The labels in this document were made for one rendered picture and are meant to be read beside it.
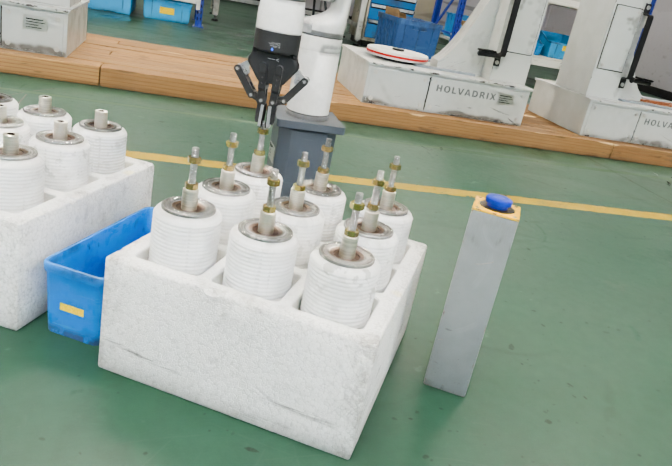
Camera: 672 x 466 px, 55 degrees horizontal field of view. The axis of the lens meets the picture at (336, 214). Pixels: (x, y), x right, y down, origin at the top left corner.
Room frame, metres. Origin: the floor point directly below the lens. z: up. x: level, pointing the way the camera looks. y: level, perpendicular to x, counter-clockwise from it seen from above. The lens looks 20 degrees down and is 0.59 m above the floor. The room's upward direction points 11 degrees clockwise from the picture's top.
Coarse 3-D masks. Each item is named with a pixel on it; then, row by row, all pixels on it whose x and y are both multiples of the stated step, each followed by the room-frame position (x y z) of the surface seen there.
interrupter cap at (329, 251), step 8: (320, 248) 0.79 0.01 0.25; (328, 248) 0.79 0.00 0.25; (336, 248) 0.80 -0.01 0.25; (360, 248) 0.82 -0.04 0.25; (328, 256) 0.77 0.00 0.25; (336, 256) 0.78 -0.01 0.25; (360, 256) 0.79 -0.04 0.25; (368, 256) 0.80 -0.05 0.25; (336, 264) 0.75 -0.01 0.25; (344, 264) 0.75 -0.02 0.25; (352, 264) 0.76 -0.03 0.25; (360, 264) 0.77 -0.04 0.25; (368, 264) 0.77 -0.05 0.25
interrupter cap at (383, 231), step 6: (348, 222) 0.91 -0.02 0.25; (360, 222) 0.92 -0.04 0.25; (378, 222) 0.93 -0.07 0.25; (360, 228) 0.90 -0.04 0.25; (378, 228) 0.91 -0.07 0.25; (384, 228) 0.91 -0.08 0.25; (390, 228) 0.92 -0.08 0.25; (360, 234) 0.87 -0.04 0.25; (366, 234) 0.87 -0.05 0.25; (372, 234) 0.88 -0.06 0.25; (378, 234) 0.88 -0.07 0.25; (384, 234) 0.89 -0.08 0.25; (390, 234) 0.89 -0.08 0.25
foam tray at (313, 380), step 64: (128, 256) 0.80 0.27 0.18; (128, 320) 0.78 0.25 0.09; (192, 320) 0.76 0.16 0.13; (256, 320) 0.73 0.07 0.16; (320, 320) 0.73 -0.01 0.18; (384, 320) 0.77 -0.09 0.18; (192, 384) 0.75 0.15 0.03; (256, 384) 0.73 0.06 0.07; (320, 384) 0.71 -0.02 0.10; (320, 448) 0.71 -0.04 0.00
